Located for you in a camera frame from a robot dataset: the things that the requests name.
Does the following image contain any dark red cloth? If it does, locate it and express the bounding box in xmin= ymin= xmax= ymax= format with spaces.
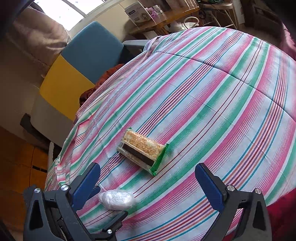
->
xmin=79 ymin=64 xmax=124 ymax=107

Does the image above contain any white plastic ball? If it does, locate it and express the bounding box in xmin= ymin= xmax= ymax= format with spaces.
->
xmin=98 ymin=189 xmax=135 ymax=210

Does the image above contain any white carton on desk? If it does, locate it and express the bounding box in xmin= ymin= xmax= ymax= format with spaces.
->
xmin=125 ymin=1 xmax=152 ymax=26

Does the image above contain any striped pink green bedsheet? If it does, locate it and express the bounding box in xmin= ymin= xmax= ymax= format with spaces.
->
xmin=45 ymin=27 xmax=295 ymax=240

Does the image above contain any orange wooden wardrobe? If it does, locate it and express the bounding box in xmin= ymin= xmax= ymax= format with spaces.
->
xmin=1 ymin=128 xmax=48 ymax=240

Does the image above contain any pink beige curtain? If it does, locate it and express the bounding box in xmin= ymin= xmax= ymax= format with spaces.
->
xmin=6 ymin=6 xmax=71 ymax=72

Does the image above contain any green cracker packet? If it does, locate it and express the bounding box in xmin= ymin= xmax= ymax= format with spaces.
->
xmin=116 ymin=128 xmax=169 ymax=176

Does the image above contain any wooden side desk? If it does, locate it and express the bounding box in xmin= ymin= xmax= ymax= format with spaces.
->
xmin=128 ymin=6 xmax=200 ymax=37

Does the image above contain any grey yellow blue headboard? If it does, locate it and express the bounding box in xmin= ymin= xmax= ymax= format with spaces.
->
xmin=30 ymin=22 xmax=124 ymax=146

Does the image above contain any red blanket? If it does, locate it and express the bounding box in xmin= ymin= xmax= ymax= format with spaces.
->
xmin=267 ymin=189 xmax=296 ymax=241

